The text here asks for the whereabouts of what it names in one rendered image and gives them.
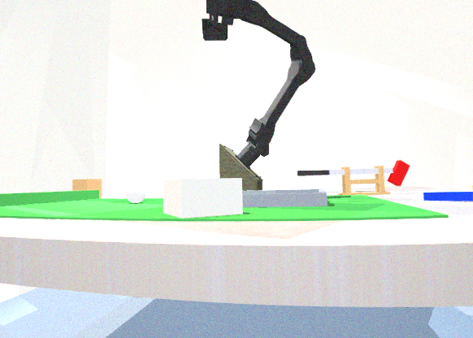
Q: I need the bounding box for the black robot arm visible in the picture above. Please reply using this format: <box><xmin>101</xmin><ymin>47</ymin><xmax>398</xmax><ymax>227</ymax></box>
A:
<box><xmin>221</xmin><ymin>0</ymin><xmax>316</xmax><ymax>169</ymax></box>

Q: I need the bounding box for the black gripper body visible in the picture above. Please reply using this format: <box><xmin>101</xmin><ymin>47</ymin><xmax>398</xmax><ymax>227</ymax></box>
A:
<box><xmin>203</xmin><ymin>0</ymin><xmax>232</xmax><ymax>41</ymax></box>

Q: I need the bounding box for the white rectangular block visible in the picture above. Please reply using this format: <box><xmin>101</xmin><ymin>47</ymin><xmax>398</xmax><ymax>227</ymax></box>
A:
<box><xmin>163</xmin><ymin>178</ymin><xmax>243</xmax><ymax>218</ymax></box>

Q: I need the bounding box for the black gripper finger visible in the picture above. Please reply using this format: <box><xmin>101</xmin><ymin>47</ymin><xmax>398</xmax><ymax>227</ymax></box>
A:
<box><xmin>202</xmin><ymin>18</ymin><xmax>225</xmax><ymax>36</ymax></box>

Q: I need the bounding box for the white golf ball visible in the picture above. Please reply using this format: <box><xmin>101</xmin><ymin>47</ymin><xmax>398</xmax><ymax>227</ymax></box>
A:
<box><xmin>125</xmin><ymin>183</ymin><xmax>146</xmax><ymax>203</ymax></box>

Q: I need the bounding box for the blue rectangular block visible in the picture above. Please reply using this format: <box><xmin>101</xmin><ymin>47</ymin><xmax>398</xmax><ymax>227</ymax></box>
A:
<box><xmin>423</xmin><ymin>192</ymin><xmax>473</xmax><ymax>202</ymax></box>

